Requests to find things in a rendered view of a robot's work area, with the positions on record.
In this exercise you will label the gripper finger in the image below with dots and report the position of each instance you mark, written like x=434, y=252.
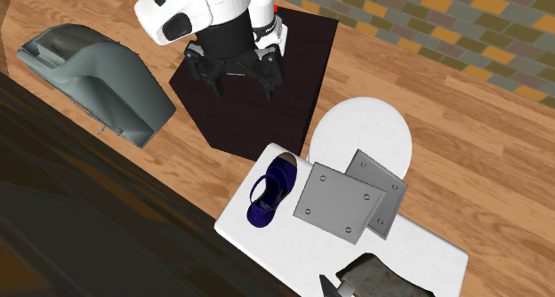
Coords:
x=204, y=70
x=271, y=70

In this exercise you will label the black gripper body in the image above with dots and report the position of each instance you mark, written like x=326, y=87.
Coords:
x=227, y=38

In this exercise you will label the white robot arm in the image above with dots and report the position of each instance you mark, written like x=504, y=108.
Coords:
x=197, y=1

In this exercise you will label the dark robot stand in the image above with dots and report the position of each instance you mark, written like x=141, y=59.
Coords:
x=260, y=122

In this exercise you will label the grey angular tub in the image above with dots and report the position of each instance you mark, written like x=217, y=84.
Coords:
x=108, y=83

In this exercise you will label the white toilet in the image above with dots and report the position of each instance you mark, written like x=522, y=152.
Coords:
x=364, y=127

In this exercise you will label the blue sandal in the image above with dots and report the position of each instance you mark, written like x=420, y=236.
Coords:
x=261, y=216

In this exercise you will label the grey square plate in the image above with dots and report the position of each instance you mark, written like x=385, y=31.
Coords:
x=338, y=200
x=388, y=200

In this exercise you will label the black pointed thing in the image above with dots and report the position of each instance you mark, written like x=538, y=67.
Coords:
x=327, y=287

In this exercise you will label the dark grey mottled block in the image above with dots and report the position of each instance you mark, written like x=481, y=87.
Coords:
x=381, y=278

